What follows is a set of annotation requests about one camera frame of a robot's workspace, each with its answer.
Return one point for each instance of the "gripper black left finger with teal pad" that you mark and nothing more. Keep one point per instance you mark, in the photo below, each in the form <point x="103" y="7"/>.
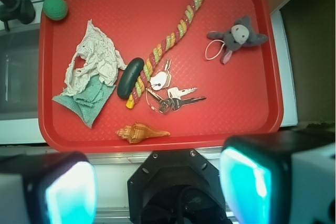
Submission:
<point x="48" y="188"/>

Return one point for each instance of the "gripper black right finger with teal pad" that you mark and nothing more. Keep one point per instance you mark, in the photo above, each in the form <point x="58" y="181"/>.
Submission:
<point x="282" y="177"/>

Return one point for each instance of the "gray plush animal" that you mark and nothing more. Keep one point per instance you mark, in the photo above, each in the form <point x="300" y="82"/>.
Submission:
<point x="241" y="34"/>

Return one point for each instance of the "teal knit cloth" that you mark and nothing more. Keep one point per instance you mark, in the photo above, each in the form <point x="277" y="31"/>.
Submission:
<point x="89" y="103"/>

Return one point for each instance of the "orange conch seashell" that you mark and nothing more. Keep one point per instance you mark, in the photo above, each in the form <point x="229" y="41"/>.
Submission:
<point x="138" y="132"/>

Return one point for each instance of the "bunch of keys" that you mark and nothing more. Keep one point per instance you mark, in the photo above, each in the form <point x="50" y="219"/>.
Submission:
<point x="161" y="98"/>

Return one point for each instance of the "dark green cucumber toy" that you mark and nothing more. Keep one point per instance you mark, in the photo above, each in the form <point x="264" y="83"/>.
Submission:
<point x="129" y="77"/>

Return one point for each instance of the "red plastic tray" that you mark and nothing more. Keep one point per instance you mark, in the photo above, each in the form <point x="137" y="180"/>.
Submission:
<point x="242" y="96"/>

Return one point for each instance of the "green ball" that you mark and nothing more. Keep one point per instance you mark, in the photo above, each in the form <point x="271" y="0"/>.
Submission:
<point x="55" y="9"/>

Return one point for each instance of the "black clamp fixture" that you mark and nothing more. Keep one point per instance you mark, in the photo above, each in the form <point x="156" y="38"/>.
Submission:
<point x="21" y="10"/>

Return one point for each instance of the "black octagonal mount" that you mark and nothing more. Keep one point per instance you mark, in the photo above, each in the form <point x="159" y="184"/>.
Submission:
<point x="176" y="187"/>

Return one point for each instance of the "twisted rope toy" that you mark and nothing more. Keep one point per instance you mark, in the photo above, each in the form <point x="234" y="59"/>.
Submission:
<point x="142" y="79"/>

